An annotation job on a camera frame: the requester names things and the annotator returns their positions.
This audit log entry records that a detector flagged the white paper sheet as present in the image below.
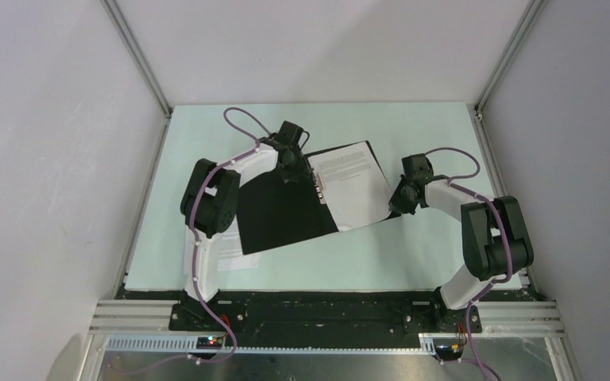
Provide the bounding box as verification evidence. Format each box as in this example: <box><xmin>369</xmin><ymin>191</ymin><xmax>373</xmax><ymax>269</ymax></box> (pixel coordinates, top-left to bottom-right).
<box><xmin>308</xmin><ymin>140</ymin><xmax>392</xmax><ymax>232</ymax></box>

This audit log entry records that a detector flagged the red folder black inside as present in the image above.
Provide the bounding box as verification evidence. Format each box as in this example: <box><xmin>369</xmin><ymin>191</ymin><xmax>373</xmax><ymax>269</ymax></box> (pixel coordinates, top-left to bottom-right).
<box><xmin>235</xmin><ymin>140</ymin><xmax>402</xmax><ymax>256</ymax></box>

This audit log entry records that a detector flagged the printed paper sheet top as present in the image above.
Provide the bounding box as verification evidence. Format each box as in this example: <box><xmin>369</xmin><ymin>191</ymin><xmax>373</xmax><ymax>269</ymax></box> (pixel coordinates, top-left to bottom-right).
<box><xmin>183</xmin><ymin>218</ymin><xmax>261</xmax><ymax>275</ymax></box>

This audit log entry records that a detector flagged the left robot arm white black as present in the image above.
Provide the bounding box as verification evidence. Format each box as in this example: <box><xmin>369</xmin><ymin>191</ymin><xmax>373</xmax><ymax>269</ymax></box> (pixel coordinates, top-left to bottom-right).
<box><xmin>180</xmin><ymin>121</ymin><xmax>314</xmax><ymax>331</ymax></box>

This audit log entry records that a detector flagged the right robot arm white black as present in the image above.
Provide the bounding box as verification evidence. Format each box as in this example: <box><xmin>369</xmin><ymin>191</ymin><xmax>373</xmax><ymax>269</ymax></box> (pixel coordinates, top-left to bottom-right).
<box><xmin>388</xmin><ymin>154</ymin><xmax>534</xmax><ymax>332</ymax></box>

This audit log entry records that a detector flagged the metal folder clip mechanism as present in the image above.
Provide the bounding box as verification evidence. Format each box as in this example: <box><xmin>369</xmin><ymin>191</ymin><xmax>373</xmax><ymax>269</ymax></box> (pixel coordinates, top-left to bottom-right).
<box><xmin>311</xmin><ymin>167</ymin><xmax>326</xmax><ymax>205</ymax></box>

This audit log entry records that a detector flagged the left circuit board with leds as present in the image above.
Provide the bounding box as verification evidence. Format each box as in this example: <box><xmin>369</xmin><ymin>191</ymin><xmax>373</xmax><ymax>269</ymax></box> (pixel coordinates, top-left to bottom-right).
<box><xmin>195</xmin><ymin>336</ymin><xmax>225</xmax><ymax>350</ymax></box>

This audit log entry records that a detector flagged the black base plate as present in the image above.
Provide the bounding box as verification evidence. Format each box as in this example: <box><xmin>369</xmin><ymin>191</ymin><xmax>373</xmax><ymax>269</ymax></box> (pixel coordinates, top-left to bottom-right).
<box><xmin>121</xmin><ymin>287</ymin><xmax>538</xmax><ymax>350</ymax></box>

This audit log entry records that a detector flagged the grey slotted cable duct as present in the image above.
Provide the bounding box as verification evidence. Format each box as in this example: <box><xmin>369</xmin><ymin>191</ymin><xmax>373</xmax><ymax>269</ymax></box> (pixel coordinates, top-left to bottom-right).
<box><xmin>105</xmin><ymin>335</ymin><xmax>435</xmax><ymax>356</ymax></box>

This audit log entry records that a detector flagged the right circuit board with wires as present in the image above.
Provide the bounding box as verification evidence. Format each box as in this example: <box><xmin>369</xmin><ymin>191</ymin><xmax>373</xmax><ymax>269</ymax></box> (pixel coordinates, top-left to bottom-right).
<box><xmin>434</xmin><ymin>343</ymin><xmax>466</xmax><ymax>363</ymax></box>

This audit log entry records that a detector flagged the left aluminium frame post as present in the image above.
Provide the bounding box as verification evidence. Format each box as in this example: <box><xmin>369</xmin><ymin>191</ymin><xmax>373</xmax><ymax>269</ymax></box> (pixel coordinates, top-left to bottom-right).
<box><xmin>99</xmin><ymin>0</ymin><xmax>173</xmax><ymax>116</ymax></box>

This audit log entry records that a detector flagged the aluminium frame post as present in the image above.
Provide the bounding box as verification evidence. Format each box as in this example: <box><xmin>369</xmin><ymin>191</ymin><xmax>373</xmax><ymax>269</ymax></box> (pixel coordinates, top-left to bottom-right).
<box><xmin>99</xmin><ymin>0</ymin><xmax>173</xmax><ymax>116</ymax></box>
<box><xmin>473</xmin><ymin>0</ymin><xmax>548</xmax><ymax>121</ymax></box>

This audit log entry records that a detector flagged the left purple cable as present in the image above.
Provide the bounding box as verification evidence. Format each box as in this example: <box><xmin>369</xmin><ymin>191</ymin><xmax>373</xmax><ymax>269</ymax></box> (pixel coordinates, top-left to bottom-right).
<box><xmin>187</xmin><ymin>107</ymin><xmax>273</xmax><ymax>367</ymax></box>

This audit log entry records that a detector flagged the right aluminium frame post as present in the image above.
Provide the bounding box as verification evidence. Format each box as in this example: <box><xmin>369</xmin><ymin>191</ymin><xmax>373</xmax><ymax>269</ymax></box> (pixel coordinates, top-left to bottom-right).
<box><xmin>473</xmin><ymin>0</ymin><xmax>548</xmax><ymax>121</ymax></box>

